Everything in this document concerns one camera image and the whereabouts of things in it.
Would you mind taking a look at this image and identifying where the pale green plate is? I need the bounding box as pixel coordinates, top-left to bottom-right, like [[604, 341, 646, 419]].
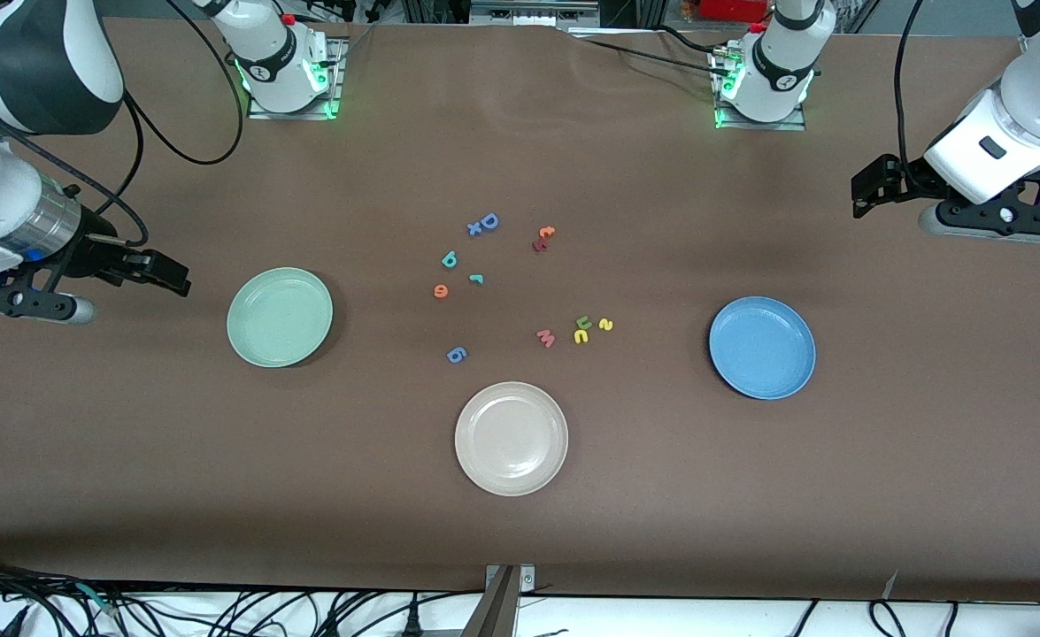
[[227, 267, 335, 369]]

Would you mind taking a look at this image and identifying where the blue plate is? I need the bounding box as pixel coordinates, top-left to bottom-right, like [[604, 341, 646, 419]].
[[708, 295, 817, 401]]

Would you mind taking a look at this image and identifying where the red box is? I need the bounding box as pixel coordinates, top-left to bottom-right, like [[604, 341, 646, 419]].
[[699, 0, 770, 24]]

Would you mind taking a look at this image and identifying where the beige plate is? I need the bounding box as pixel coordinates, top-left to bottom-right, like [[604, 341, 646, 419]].
[[454, 381, 570, 497]]

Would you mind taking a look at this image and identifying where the silver metal rack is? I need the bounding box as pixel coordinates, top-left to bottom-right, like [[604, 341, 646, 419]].
[[466, 0, 605, 29]]

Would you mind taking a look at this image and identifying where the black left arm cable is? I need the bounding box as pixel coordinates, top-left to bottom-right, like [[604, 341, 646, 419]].
[[894, 0, 928, 178]]

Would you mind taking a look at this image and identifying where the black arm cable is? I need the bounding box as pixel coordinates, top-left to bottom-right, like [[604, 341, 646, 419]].
[[894, 0, 928, 178], [0, 0, 248, 249]]

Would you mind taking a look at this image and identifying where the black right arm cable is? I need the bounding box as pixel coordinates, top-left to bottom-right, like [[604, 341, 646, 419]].
[[0, 0, 248, 249]]

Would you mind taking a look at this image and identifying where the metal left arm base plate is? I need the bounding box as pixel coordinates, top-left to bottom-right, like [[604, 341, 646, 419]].
[[713, 44, 808, 132]]

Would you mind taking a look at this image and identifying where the black base power cable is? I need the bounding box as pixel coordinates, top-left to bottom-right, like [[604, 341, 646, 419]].
[[564, 25, 726, 73]]

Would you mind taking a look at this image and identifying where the green tipped cable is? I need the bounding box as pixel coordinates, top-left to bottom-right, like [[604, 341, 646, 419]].
[[75, 582, 120, 618]]

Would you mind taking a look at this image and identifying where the tangled black cable bundle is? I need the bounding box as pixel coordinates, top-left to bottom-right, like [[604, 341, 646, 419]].
[[0, 556, 485, 637]]

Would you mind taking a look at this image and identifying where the black looped cable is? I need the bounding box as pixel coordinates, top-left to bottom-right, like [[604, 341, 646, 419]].
[[867, 600, 908, 637]]

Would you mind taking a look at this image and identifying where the aluminium profile post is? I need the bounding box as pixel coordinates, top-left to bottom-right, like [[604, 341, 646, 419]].
[[461, 566, 520, 637]]

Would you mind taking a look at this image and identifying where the small metal table bracket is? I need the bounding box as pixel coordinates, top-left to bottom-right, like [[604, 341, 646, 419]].
[[484, 564, 536, 595]]

